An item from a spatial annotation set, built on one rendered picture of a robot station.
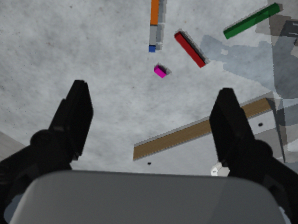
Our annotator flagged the small magenta block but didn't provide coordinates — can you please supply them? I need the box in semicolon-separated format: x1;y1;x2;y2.
154;65;166;78

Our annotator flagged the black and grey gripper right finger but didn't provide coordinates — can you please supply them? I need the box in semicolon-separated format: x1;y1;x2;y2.
209;87;298;224

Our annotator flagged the orange rod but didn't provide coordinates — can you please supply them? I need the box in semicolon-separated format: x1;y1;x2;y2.
150;0;159;25

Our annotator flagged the green rod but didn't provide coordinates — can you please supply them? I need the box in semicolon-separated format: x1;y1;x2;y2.
223;3;280;39

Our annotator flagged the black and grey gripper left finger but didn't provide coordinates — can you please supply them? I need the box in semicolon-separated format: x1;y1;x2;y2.
0;80;94;224

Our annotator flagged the small blue block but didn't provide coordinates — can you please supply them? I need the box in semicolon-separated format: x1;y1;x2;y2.
149;45;155;52

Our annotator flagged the dark red rod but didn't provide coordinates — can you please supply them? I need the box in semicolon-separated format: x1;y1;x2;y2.
174;31;205;68

